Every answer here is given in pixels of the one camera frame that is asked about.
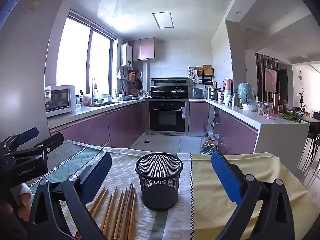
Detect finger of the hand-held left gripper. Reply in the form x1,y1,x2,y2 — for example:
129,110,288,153
6,132,64,159
14,127,40,145

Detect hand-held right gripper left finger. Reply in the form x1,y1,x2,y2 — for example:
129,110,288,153
22,152,112,240

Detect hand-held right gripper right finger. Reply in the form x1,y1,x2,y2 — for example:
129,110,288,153
211,151,296,240

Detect pile of wooden chopsticks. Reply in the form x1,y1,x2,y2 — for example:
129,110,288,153
87,183,138,240

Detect black mesh utensil holder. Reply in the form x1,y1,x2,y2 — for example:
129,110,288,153
134,153,184,211

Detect person's left hand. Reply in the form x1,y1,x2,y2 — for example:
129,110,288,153
15,183,34,220

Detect plastic bag of greens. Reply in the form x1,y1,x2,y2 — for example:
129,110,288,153
200,133,220,154

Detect patterned tablecloth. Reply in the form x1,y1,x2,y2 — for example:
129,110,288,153
25,140,320,240

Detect white microwave oven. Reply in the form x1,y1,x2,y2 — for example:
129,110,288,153
44,85,76,118

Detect purple base cabinet run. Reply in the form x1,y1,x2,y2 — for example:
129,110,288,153
189,101,259,155
49,100,148,150

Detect steel sink faucet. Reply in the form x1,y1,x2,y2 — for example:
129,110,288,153
90,78,98,105

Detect grey refrigerator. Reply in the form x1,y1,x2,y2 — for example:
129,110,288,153
0,0,69,143

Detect clear glass jar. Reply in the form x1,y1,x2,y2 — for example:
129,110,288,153
257,102,273,115

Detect black integrated stove oven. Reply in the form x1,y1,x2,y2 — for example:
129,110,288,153
147,77,190,136

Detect steel stock pot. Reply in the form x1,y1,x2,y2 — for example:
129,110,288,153
208,87,222,100

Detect teal air fryer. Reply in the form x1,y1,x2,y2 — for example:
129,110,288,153
237,82,258,104

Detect bunch of leafy greens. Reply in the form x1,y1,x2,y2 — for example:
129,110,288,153
282,114,302,123

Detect kitchen window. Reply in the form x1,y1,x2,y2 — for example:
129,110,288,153
56,10,117,94

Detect black dining chair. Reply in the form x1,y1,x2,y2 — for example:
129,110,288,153
297,134,320,173

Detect white water heater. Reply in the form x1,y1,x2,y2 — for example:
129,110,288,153
120,43,133,67

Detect ceiling light panel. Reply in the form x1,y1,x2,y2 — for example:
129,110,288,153
152,11,174,28

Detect black wall rack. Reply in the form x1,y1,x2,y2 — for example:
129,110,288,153
189,65,215,85

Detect pink wall painting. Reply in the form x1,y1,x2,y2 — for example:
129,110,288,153
264,68,277,93

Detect purple wall cabinets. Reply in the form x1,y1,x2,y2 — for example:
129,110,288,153
129,37,157,61

